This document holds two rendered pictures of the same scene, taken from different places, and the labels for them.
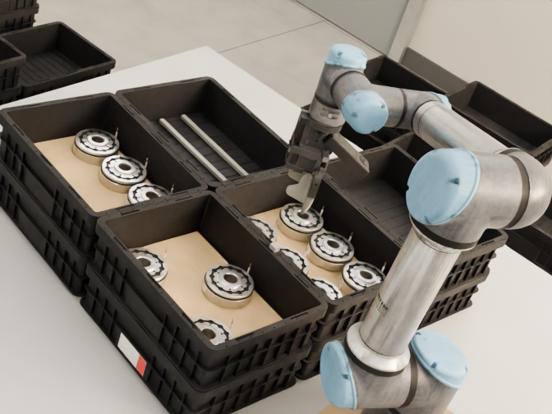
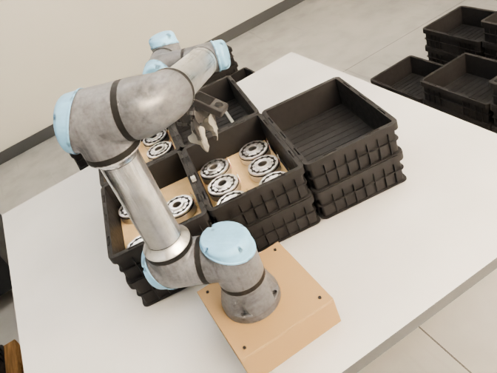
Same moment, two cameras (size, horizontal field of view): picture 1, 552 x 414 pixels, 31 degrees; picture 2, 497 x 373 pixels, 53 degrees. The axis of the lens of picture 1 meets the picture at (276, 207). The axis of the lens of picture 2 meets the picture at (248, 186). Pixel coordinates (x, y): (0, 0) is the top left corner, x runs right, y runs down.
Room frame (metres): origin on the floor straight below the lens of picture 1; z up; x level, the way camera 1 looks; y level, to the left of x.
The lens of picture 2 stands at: (0.87, -1.07, 1.75)
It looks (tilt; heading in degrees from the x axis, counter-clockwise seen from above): 35 degrees down; 47
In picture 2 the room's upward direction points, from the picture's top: 23 degrees counter-clockwise
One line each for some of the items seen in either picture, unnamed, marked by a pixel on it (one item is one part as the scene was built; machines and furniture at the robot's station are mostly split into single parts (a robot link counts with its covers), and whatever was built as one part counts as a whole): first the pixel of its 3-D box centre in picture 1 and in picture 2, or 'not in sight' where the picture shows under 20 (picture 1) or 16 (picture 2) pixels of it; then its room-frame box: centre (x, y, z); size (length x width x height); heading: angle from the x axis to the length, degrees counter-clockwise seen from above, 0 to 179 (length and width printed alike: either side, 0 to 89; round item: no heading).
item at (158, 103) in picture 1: (204, 149); (213, 121); (2.03, 0.21, 0.87); 0.40 x 0.30 x 0.11; 51
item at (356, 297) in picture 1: (319, 232); (238, 159); (1.78, -0.11, 0.92); 0.40 x 0.30 x 0.02; 51
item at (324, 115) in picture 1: (328, 110); not in sight; (1.75, -0.04, 1.22); 0.08 x 0.08 x 0.05
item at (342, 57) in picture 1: (342, 75); (168, 54); (1.75, -0.04, 1.30); 0.09 x 0.08 x 0.11; 28
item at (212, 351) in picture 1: (210, 267); (150, 201); (1.54, 0.08, 0.92); 0.40 x 0.30 x 0.02; 51
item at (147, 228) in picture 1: (204, 286); (157, 213); (1.54, 0.08, 0.87); 0.40 x 0.30 x 0.11; 51
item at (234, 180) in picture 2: (286, 262); (222, 184); (1.72, -0.06, 0.86); 0.10 x 0.10 x 0.01
